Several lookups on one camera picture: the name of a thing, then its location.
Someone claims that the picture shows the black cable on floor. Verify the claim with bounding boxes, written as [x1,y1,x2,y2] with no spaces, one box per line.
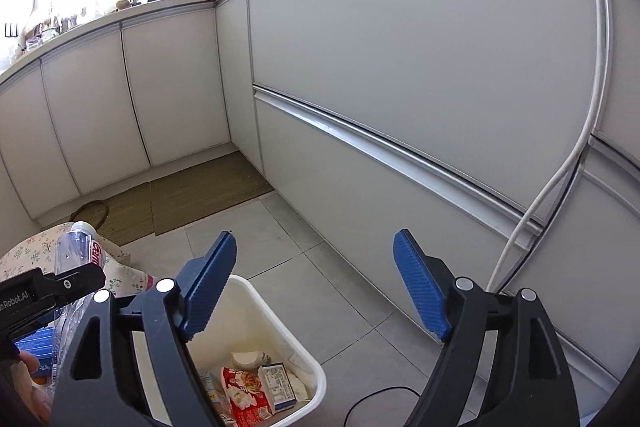
[342,386,426,427]

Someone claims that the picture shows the white plastic trash bin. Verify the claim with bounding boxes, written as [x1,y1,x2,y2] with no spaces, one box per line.
[131,273,328,427]

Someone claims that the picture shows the small white printed carton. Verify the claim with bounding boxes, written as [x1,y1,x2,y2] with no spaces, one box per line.
[258,363,297,414]

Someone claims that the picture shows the right hand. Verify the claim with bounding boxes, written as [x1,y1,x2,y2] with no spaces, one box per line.
[11,350,52,426]

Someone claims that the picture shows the red food wrapper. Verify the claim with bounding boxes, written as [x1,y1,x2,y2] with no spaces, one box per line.
[220,366,273,427]

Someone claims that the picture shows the white cable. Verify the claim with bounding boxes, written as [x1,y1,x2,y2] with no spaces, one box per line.
[487,0,609,293]

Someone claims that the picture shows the white kitchen cabinets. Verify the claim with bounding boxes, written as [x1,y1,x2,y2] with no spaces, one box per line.
[1,0,639,388]

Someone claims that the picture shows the clear plastic bottle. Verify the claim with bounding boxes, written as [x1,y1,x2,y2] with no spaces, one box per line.
[52,221,104,385]

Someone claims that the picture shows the floral tablecloth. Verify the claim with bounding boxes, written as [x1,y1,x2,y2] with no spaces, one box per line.
[0,222,156,308]

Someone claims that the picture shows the brown floor mat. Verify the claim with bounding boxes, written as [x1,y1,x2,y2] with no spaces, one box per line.
[70,152,272,246]

